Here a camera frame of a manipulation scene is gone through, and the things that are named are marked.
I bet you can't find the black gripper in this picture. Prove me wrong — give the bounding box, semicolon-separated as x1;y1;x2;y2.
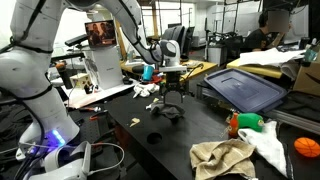
159;65;187;104

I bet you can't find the grey towel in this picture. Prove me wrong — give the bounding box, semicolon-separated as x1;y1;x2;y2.
146;101;185;120

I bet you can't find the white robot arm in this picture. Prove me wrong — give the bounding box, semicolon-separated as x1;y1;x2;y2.
0;0;186;160

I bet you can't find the white towel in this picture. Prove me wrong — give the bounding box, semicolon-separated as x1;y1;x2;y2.
133;84;160;98

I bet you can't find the beige towel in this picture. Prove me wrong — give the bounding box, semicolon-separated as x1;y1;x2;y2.
189;139;256;180

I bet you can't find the red plastic bowl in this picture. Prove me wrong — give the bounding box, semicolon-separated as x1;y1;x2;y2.
149;75;163;84

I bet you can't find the blue plastic cup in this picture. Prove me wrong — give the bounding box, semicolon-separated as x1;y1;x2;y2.
142;65;154;81

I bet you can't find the torn tape scrap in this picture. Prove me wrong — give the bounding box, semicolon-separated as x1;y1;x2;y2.
130;118;140;127

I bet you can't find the orange toy bottle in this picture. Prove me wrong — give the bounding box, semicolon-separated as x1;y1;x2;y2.
228;113;238;138

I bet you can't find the white box stand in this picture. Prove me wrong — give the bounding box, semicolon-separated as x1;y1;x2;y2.
84;46;123;90

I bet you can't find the dark blue bin lid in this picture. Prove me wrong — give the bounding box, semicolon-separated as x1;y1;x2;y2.
204;68;287;113

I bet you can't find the green plush toy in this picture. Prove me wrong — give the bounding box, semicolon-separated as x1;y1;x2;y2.
237;113;264;132

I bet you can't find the small screen on stand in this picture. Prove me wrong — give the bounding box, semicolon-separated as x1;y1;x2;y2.
85;20;117;48

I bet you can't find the white cloth near ball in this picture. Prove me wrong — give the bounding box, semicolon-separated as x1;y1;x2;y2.
238;121;293;178

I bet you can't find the stack of white papers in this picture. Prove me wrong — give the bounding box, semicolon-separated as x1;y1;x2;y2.
239;48;305;66

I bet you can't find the white VR headset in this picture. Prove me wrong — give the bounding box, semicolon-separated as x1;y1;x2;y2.
28;140;126;180

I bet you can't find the seated person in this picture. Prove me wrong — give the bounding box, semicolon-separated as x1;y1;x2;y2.
241;10;291;52

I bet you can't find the amazon cardboard box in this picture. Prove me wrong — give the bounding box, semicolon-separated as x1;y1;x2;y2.
293;62;320;96

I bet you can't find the orange toy basketball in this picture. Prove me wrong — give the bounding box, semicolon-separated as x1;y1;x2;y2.
294;137;320;158

